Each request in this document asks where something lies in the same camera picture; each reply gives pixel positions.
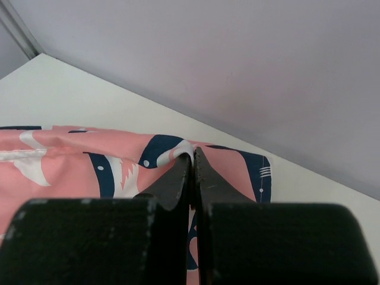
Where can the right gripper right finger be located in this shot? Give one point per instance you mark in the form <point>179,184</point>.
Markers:
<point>243,242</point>

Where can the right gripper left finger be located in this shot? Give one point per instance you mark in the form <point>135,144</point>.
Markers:
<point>139,240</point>

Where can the pink shark print shorts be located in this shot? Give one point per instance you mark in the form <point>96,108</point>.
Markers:
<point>76,163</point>

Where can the left aluminium frame post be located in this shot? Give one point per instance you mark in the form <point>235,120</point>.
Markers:
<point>18,30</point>

